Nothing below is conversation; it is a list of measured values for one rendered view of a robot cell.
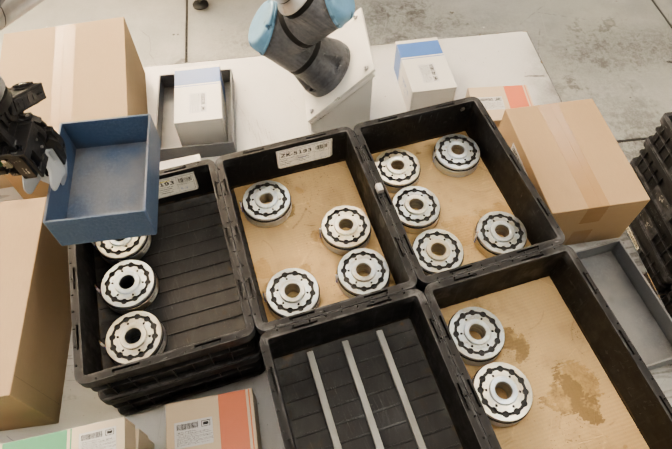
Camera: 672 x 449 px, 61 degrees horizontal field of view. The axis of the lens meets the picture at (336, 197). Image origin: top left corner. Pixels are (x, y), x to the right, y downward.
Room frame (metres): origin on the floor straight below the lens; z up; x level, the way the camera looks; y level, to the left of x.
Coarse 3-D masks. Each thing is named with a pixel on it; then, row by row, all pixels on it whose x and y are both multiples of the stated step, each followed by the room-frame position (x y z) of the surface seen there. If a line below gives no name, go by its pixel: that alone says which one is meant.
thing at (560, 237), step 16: (416, 112) 0.85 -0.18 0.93; (480, 112) 0.86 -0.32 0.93; (496, 128) 0.81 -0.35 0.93; (368, 160) 0.72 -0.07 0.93; (512, 160) 0.72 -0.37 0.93; (384, 192) 0.65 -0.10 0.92; (544, 208) 0.60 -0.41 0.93; (400, 224) 0.57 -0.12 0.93; (560, 240) 0.53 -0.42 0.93; (416, 256) 0.50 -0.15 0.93; (496, 256) 0.50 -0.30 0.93; (512, 256) 0.50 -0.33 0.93; (416, 272) 0.46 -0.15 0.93; (448, 272) 0.46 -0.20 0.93; (464, 272) 0.46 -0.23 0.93
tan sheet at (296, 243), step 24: (336, 168) 0.78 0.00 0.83; (240, 192) 0.71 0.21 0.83; (312, 192) 0.71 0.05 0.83; (336, 192) 0.71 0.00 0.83; (312, 216) 0.65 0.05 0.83; (264, 240) 0.59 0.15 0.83; (288, 240) 0.59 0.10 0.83; (312, 240) 0.59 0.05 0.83; (264, 264) 0.53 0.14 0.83; (288, 264) 0.53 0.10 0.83; (312, 264) 0.53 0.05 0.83; (336, 264) 0.53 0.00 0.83; (264, 288) 0.48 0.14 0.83; (336, 288) 0.48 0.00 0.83
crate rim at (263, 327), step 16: (336, 128) 0.81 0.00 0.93; (272, 144) 0.76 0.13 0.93; (288, 144) 0.76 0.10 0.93; (352, 144) 0.76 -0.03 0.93; (224, 160) 0.72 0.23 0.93; (224, 176) 0.68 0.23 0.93; (368, 176) 0.68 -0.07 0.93; (224, 192) 0.64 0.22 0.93; (384, 208) 0.60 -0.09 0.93; (240, 240) 0.53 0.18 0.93; (400, 240) 0.53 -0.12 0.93; (240, 256) 0.50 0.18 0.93; (400, 256) 0.50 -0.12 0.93; (384, 288) 0.43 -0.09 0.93; (400, 288) 0.43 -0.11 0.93; (256, 304) 0.40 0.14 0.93; (336, 304) 0.40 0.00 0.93; (352, 304) 0.40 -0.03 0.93; (256, 320) 0.37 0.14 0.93; (288, 320) 0.37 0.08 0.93
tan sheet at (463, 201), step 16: (416, 144) 0.85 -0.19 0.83; (432, 144) 0.85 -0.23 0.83; (432, 160) 0.80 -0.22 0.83; (480, 160) 0.80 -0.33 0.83; (432, 176) 0.75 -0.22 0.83; (448, 176) 0.75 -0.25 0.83; (480, 176) 0.75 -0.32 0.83; (432, 192) 0.71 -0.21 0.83; (448, 192) 0.71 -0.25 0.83; (464, 192) 0.71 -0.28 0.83; (480, 192) 0.71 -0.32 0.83; (496, 192) 0.71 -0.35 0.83; (416, 208) 0.67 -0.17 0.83; (448, 208) 0.67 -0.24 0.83; (464, 208) 0.67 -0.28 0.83; (480, 208) 0.67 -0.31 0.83; (496, 208) 0.67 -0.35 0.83; (448, 224) 0.63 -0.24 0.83; (464, 224) 0.63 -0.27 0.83; (464, 240) 0.59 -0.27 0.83; (528, 240) 0.59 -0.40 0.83; (464, 256) 0.55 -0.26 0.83; (480, 256) 0.55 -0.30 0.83
